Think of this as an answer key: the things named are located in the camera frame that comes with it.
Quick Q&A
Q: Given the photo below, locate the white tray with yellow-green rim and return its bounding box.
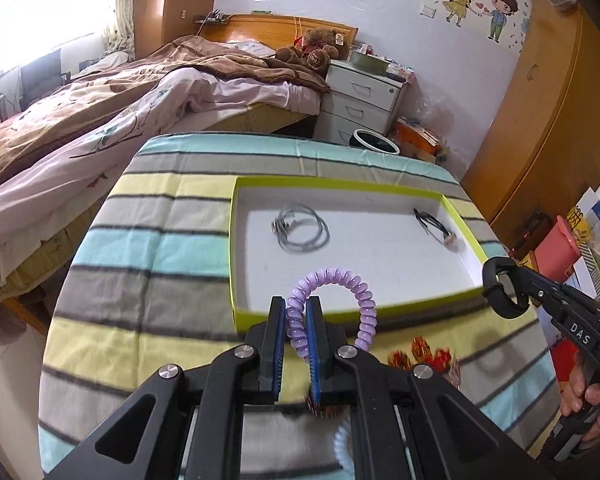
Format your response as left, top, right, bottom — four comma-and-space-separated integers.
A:
228, 176, 488, 333

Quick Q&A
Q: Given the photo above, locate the person's right hand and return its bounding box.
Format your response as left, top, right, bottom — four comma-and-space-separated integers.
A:
560, 351, 600, 455

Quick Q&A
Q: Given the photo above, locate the green basin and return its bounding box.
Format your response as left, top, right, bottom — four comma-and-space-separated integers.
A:
349, 49, 388, 73

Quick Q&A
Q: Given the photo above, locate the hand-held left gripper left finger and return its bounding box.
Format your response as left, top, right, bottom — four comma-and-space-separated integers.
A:
42, 296, 287, 480

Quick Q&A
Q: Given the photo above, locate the black wristband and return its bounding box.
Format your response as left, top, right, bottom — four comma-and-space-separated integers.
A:
481, 256, 531, 318

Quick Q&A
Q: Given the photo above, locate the purple spiral hair tie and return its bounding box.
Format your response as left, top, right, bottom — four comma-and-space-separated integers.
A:
286, 269, 378, 358

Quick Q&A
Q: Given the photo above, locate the pink box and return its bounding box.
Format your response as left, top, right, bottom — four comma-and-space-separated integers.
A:
535, 215, 583, 286

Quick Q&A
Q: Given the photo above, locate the pile of books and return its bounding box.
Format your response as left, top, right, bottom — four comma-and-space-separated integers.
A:
392, 116, 443, 163

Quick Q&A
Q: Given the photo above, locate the white drawer nightstand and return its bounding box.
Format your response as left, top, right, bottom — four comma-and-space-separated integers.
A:
314, 57, 411, 146

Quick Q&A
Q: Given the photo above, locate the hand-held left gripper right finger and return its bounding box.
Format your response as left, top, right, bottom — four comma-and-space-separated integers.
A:
306, 296, 551, 480

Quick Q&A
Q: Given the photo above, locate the wooden wardrobe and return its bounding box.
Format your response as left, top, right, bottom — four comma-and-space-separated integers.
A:
460, 0, 600, 246

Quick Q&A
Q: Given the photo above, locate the pink floral duvet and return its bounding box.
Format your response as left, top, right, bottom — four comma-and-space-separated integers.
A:
0, 67, 326, 271

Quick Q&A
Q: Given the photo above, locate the floral curtain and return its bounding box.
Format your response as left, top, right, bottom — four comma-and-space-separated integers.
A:
100, 0, 143, 58

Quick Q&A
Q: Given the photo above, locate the striped tablecloth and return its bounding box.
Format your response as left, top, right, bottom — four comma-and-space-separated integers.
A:
37, 132, 571, 480

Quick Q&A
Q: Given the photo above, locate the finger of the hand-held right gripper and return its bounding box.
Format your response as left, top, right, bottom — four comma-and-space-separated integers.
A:
517, 287, 563, 313
500, 258, 576, 301

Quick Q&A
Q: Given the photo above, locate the brown blanket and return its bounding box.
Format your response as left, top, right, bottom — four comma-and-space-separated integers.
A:
0, 35, 331, 201

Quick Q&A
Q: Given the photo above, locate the brown teddy bear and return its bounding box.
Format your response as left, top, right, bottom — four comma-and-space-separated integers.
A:
275, 27, 348, 73

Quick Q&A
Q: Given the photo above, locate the bed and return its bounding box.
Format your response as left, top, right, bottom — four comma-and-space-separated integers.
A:
0, 12, 361, 321

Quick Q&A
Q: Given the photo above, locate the white trash can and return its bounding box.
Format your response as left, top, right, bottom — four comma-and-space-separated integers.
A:
352, 129, 400, 155

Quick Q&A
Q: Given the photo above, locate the black office chair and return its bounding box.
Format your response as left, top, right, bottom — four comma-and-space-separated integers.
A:
19, 49, 71, 96

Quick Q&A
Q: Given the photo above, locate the black hair tie with charm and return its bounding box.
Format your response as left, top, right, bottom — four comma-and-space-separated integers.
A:
412, 207, 463, 252

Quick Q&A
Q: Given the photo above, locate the wooden headboard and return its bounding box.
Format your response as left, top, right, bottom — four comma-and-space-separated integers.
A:
200, 12, 359, 53

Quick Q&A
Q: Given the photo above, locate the pale blue spiral hair tie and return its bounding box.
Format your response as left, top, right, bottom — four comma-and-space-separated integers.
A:
332, 422, 356, 473

